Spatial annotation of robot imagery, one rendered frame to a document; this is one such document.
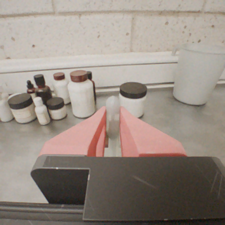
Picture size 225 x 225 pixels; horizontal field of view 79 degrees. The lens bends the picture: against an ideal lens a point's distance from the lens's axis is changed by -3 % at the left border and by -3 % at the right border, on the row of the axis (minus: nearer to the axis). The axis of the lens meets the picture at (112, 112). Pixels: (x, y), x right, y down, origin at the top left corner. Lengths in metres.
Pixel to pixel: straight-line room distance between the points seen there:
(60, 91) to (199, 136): 0.36
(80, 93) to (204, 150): 0.28
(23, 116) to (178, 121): 0.38
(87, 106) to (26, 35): 0.28
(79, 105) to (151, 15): 0.34
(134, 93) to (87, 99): 0.11
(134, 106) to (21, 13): 0.39
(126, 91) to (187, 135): 0.17
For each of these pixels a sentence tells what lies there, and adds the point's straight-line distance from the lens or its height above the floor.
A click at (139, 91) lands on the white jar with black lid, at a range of 0.34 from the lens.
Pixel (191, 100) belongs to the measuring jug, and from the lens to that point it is 0.46.
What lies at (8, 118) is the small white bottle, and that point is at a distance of 0.44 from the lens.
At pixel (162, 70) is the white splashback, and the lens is 0.52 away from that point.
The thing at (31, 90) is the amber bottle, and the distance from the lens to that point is 0.46.
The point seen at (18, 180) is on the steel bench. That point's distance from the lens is 0.30.
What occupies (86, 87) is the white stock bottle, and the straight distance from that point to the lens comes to 0.33.
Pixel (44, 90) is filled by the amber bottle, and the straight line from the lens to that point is 0.40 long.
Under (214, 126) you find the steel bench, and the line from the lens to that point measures 0.41.
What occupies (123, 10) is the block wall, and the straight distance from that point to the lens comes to 0.49.
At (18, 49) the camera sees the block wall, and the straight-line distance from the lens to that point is 0.53.
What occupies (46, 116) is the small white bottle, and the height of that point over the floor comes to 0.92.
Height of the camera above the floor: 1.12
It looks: 35 degrees down
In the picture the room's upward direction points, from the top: 1 degrees counter-clockwise
